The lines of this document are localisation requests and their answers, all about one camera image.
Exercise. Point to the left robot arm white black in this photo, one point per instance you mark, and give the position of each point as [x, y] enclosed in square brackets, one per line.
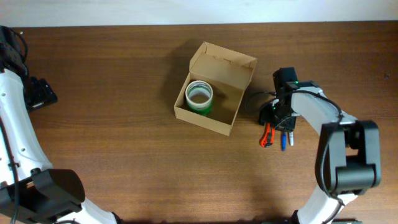
[32, 190]

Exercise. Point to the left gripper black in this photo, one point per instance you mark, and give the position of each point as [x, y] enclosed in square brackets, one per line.
[44, 93]

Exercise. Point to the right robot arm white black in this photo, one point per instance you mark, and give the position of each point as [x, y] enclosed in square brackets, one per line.
[348, 161]

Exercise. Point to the orange utility knife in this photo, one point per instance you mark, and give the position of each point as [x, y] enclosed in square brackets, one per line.
[267, 139]

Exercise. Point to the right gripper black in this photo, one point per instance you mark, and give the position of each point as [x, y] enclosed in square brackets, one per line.
[264, 116]

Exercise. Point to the black marker white barrel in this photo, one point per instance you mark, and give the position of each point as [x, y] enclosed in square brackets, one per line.
[291, 138]

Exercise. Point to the beige masking tape roll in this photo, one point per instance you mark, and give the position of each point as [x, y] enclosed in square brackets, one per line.
[199, 92]

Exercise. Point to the brown cardboard box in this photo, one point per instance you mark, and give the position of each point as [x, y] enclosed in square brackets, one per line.
[229, 73]

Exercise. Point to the blue pen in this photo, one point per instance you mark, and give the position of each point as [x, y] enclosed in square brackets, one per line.
[284, 141]

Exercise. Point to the green tape roll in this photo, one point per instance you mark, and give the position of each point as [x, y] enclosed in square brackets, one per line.
[201, 110]

